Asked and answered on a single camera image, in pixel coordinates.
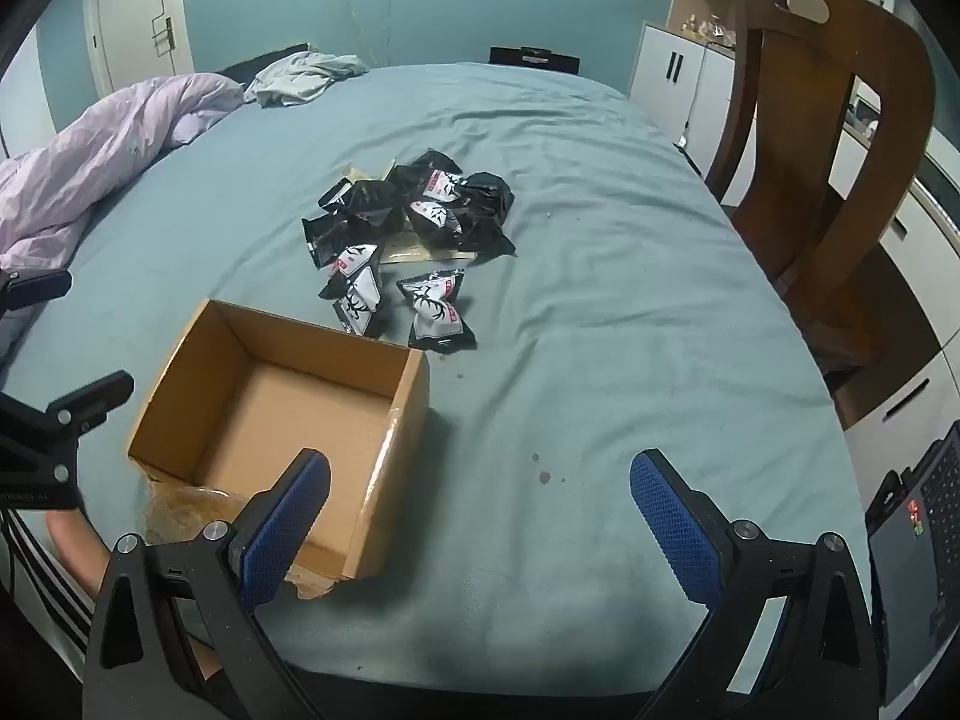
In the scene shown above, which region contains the cluster of small bottles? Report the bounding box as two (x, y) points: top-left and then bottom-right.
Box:
(679, 13), (740, 43)

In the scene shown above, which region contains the brown wooden chair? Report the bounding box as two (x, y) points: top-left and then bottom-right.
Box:
(705, 0), (940, 432)

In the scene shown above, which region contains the brown cardboard box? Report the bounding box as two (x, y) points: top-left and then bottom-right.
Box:
(126, 298), (432, 582)

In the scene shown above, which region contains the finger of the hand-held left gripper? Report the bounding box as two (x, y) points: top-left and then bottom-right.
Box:
(0, 371), (136, 466)
(0, 268), (73, 316)

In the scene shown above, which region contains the grey-white crumpled garment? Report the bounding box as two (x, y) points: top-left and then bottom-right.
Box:
(244, 51), (369, 107)

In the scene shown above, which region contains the crumpled clear packing tape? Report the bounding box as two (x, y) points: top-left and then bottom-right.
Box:
(139, 481), (340, 601)

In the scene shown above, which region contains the white door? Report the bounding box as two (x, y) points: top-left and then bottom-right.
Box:
(82, 0), (196, 95)

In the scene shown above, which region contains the pile of black snack packets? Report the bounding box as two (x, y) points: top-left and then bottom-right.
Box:
(300, 150), (518, 355)

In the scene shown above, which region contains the pink quilt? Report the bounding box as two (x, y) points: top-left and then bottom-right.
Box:
(0, 73), (245, 271)

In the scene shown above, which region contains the black rectangular case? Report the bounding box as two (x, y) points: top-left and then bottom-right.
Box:
(489, 46), (582, 76)

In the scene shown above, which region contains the black white-striped clothing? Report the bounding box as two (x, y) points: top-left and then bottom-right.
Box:
(0, 506), (98, 720)

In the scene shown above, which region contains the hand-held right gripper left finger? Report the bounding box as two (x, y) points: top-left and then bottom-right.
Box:
(82, 448), (332, 720)

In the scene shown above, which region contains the white drawer unit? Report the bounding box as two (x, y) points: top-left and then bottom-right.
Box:
(821, 82), (960, 518)

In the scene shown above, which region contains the person's left forearm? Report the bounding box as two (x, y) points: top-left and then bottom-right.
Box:
(43, 514), (115, 602)

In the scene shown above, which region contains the black laptop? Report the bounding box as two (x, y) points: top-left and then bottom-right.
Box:
(862, 420), (960, 707)

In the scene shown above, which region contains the dark cloth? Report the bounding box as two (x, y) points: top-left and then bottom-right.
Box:
(217, 43), (310, 83)

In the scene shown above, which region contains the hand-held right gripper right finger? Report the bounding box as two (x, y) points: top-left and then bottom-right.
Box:
(628, 448), (880, 720)

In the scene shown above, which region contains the thin hanging cable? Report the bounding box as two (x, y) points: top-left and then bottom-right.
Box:
(341, 0), (396, 65)

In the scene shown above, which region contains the white cabinet with black handles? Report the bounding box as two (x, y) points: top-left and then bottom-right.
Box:
(626, 21), (740, 158)

